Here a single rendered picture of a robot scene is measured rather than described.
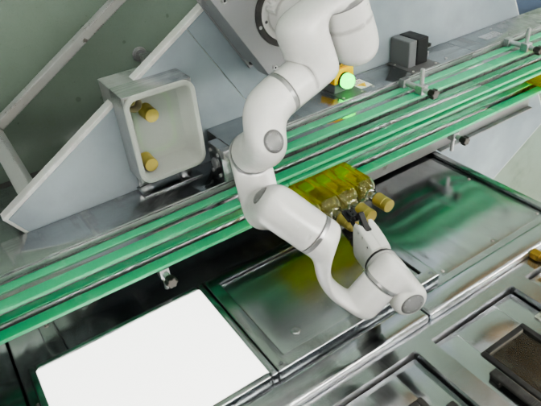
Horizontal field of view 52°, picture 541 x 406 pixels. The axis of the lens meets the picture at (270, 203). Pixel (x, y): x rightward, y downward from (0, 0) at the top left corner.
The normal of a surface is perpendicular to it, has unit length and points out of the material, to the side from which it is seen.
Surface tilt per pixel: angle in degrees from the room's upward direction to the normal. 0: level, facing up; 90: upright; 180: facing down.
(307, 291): 90
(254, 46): 5
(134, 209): 90
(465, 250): 90
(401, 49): 90
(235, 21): 5
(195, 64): 0
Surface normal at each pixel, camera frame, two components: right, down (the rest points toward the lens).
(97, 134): 0.55, 0.44
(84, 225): -0.08, -0.82
